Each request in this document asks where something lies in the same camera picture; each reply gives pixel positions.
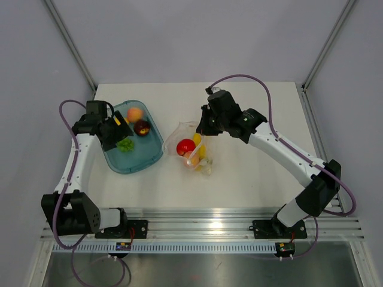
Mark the teal plastic tray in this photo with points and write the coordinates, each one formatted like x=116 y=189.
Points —
x=148 y=149

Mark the left aluminium frame post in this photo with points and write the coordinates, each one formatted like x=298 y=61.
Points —
x=59 y=22

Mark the white slotted cable duct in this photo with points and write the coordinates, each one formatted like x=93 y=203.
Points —
x=178 y=248

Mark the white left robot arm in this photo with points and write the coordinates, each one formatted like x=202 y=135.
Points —
x=69 y=210

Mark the right aluminium frame post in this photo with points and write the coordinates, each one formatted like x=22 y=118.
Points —
x=329 y=42

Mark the yellow banana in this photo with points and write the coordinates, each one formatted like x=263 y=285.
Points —
x=202 y=149

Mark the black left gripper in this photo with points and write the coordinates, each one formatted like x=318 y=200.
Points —
x=122 y=131

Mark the orange peach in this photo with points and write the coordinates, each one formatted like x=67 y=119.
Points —
x=134 y=114
x=191 y=161

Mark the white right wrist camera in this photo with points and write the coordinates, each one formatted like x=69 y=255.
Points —
x=214 y=89

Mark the aluminium mounting rail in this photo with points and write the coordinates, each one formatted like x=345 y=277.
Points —
x=230 y=225

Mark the dark red apple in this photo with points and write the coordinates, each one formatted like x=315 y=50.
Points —
x=141 y=128

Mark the clear zip top bag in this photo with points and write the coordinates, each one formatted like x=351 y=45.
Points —
x=187 y=130

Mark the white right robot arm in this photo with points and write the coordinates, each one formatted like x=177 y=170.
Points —
x=318 y=179

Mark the green grapes bunch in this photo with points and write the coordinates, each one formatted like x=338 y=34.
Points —
x=126 y=145

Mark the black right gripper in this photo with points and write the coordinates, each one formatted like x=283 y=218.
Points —
x=203 y=128

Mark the aluminium frame post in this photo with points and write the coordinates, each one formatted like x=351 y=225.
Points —
x=329 y=42
x=59 y=22

